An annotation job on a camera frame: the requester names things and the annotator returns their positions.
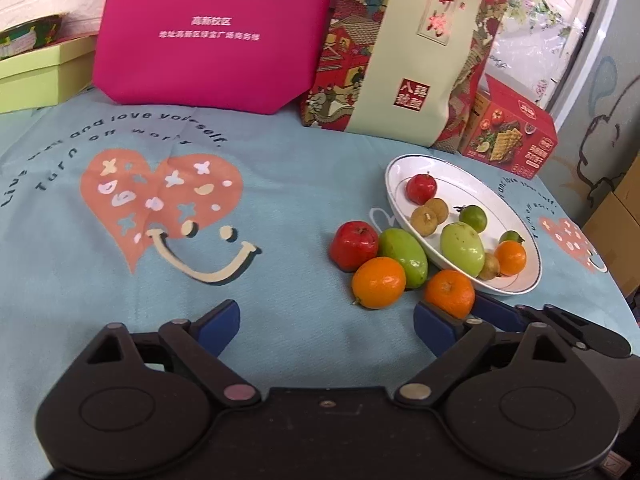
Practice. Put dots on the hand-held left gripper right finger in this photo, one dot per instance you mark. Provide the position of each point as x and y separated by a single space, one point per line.
437 327

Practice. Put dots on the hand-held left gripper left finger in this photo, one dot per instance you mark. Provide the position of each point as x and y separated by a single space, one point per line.
217 325

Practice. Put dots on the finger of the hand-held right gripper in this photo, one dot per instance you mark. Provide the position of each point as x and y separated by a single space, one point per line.
497 307

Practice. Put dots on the orange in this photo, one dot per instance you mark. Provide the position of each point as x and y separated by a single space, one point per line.
511 259
450 292
378 282

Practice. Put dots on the brown longan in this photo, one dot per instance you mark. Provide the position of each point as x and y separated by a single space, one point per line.
489 266
421 222
437 208

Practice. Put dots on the green mango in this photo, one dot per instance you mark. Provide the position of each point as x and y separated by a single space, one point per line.
404 257
462 248

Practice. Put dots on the small green lime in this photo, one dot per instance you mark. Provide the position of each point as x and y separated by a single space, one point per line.
512 236
472 217

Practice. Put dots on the white plate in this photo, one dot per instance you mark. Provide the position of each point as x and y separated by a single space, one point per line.
495 200

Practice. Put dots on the small red apple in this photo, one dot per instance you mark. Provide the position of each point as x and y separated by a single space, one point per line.
421 187
355 245

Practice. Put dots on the blue printed tablecloth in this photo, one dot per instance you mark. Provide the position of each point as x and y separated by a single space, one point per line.
280 210

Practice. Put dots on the cardboard box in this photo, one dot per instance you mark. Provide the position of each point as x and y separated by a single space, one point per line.
630 185
617 250

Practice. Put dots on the red cracker box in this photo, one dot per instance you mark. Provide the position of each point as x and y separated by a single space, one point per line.
515 135

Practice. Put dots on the pale cartoon printed panel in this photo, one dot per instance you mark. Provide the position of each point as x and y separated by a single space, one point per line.
610 110

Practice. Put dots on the pink tote bag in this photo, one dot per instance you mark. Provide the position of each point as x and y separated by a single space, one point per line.
210 70

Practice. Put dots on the red printed gift bag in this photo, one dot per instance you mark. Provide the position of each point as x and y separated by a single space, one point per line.
400 60

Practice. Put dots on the floral plastic sheet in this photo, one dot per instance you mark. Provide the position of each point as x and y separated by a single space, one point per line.
540 35

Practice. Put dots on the light green box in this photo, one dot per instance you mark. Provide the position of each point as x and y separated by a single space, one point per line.
35 80

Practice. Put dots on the green patterned bowl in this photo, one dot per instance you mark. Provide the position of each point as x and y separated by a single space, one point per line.
25 35

